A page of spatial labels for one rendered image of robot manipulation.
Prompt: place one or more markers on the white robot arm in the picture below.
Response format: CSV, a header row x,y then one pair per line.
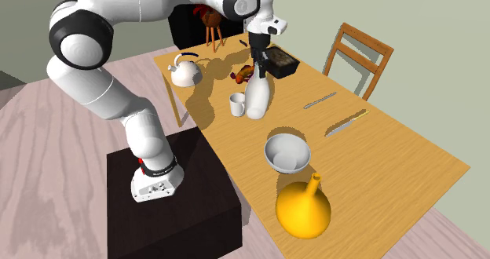
x,y
115,93

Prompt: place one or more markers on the white bowl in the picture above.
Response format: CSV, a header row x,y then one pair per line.
x,y
287,155

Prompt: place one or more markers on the wooden table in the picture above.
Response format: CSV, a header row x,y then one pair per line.
x,y
382,174

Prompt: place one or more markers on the yellow round flask vase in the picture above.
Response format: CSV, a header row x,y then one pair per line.
x,y
302,212

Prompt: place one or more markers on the wooden chair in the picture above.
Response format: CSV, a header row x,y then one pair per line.
x,y
377,59

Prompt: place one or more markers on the brown rooster figure wooden legs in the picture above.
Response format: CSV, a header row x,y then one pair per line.
x,y
211,19

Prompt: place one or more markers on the white mug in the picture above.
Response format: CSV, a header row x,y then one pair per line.
x,y
237,106

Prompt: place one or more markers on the black loaf pan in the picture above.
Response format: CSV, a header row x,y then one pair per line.
x,y
282,64

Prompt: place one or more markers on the grey knife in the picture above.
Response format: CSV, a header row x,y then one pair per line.
x,y
319,100

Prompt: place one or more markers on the small dark pen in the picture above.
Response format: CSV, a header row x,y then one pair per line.
x,y
243,42

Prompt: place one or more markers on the dark robot stand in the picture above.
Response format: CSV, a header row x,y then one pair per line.
x,y
180,220

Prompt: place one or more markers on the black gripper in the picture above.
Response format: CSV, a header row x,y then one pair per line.
x,y
258,42

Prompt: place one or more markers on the orange red toy figure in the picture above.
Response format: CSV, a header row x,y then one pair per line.
x,y
243,74

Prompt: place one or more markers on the white bottle vase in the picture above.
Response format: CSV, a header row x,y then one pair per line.
x,y
257,97

